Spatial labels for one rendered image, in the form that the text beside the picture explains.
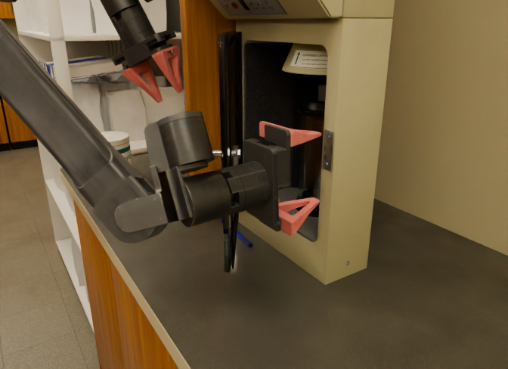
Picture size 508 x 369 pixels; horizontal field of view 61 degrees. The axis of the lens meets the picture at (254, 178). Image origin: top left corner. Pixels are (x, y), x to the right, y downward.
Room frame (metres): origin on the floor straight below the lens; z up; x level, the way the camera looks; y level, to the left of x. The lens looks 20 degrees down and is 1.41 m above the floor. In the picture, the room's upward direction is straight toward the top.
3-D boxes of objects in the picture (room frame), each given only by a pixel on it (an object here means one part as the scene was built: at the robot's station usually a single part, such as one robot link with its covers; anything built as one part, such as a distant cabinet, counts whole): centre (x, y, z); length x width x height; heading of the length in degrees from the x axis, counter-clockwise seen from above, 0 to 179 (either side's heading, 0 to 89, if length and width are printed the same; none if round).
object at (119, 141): (1.23, 0.44, 1.01); 0.13 x 0.13 x 0.15
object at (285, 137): (0.54, -0.05, 1.25); 0.09 x 0.07 x 0.07; 123
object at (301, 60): (0.86, -0.14, 1.34); 0.18 x 0.18 x 0.05
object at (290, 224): (0.53, -0.05, 1.18); 0.09 x 0.07 x 0.07; 123
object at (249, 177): (0.50, 0.01, 1.21); 0.07 x 0.07 x 0.10; 33
